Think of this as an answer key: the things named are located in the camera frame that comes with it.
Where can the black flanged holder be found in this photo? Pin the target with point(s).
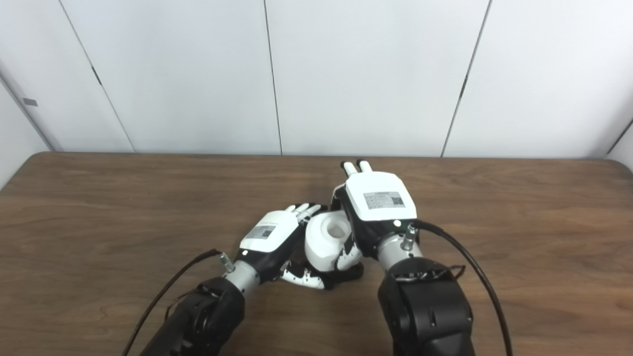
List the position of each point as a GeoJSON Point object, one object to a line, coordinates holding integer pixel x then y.
{"type": "Point", "coordinates": [353, 273]}

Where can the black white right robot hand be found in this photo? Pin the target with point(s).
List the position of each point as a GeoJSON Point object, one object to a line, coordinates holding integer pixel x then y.
{"type": "Point", "coordinates": [378, 198]}

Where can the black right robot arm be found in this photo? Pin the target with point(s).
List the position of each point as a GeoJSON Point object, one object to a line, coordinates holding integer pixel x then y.
{"type": "Point", "coordinates": [425, 306]}

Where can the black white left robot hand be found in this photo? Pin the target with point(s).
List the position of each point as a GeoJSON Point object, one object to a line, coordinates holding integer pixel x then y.
{"type": "Point", "coordinates": [269, 232]}

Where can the round white block with holes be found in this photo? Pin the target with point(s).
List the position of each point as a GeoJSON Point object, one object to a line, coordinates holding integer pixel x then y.
{"type": "Point", "coordinates": [321, 247]}

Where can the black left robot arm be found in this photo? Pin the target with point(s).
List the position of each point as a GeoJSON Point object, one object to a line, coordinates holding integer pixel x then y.
{"type": "Point", "coordinates": [207, 316]}

